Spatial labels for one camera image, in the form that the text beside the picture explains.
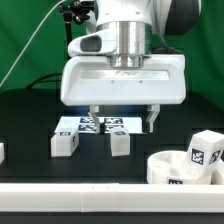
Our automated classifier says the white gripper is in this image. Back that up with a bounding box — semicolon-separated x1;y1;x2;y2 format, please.
61;54;186;133

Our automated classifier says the white round stool seat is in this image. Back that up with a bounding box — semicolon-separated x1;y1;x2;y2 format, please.
146;150;224;185

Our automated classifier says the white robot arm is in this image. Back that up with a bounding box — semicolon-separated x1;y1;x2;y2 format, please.
61;0;202;133

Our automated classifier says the white paper marker sheet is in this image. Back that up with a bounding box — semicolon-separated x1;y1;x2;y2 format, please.
55;116;143;134

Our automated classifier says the white left block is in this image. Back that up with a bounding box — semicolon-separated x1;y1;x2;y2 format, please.
0;143;5;165

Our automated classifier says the black cable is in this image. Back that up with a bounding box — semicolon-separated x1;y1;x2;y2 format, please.
25;72;68;90

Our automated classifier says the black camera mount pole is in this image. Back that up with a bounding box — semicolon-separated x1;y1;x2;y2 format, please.
59;0;80;45

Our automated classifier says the black camera on mount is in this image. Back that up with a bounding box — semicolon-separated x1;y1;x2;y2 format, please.
71;0;95;10

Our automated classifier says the white cable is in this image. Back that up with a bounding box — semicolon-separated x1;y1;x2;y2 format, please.
0;0;68;88

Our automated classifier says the white front rail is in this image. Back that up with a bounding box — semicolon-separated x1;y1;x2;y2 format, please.
0;183;224;213

